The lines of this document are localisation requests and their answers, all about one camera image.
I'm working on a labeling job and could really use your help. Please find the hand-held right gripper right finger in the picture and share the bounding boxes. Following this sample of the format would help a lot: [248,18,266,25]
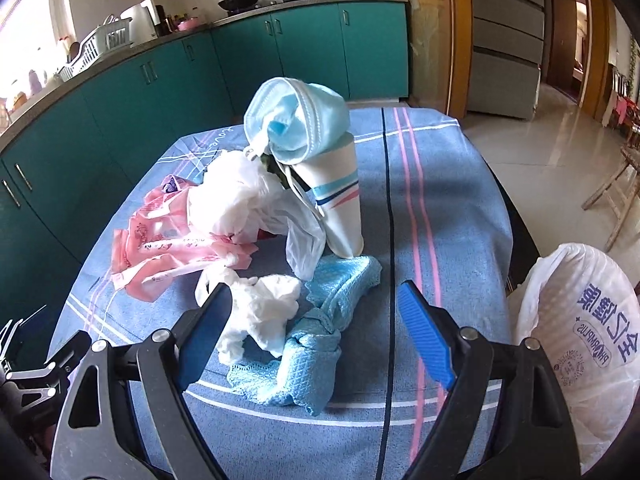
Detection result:
[398,280,581,480]

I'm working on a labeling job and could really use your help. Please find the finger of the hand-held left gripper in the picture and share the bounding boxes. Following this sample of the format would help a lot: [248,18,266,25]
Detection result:
[0,319,21,366]
[7,332,91,403]

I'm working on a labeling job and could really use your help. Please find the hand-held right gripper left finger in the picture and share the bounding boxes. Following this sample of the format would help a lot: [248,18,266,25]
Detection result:
[50,282,233,480]

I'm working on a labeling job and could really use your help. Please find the pink plastic packaging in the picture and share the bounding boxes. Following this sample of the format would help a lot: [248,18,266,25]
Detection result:
[111,174,261,303]

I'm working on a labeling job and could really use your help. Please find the white plastic bag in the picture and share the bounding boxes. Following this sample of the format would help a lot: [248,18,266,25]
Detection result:
[187,151,327,281]

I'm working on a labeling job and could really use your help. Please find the trash bin with white liner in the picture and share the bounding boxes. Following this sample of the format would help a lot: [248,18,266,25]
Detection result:
[507,242,640,480]

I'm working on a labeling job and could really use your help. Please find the white striped paper cup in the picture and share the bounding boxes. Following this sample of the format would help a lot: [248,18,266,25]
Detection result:
[277,132,363,258]

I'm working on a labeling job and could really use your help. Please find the blue face mask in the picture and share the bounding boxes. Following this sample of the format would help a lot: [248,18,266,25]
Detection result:
[243,77,351,211]

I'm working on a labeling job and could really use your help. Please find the crumpled white tissue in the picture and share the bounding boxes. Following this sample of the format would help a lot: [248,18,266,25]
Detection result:
[195,267,303,366]

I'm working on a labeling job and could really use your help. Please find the blue knitted cloth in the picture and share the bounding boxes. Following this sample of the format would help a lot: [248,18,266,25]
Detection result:
[227,255,383,417]

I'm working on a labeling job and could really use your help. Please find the blue striped tablecloth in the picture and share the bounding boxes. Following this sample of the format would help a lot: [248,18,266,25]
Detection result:
[47,105,516,480]

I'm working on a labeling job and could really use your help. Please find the green vegetable scraps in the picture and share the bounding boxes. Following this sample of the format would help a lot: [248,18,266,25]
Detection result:
[257,154,288,183]

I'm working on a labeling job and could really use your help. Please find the wooden stool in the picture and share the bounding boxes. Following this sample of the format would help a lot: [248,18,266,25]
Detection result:
[582,142,640,253]

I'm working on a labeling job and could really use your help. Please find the hanging pink clothes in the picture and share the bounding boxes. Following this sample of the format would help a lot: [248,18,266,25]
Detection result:
[602,90,632,131]

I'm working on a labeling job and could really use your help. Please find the grey kitchen countertop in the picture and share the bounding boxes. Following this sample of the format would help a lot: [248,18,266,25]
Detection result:
[0,0,411,156]

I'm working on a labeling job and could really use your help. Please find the wooden framed glass door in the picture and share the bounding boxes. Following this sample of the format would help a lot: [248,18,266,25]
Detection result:
[380,0,473,116]

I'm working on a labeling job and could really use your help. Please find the grey refrigerator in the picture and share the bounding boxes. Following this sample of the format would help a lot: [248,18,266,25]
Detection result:
[465,0,546,121]

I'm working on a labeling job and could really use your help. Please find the white dish rack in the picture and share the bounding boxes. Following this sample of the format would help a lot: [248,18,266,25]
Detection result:
[60,17,133,81]

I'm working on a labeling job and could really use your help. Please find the teal kitchen cabinets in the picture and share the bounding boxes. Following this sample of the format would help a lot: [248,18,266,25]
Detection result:
[0,0,411,321]

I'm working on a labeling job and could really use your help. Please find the white electric kettle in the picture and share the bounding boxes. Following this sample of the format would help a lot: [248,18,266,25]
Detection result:
[121,2,156,41]

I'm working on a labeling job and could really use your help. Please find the brown room door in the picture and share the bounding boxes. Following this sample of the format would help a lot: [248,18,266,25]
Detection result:
[547,0,588,106]

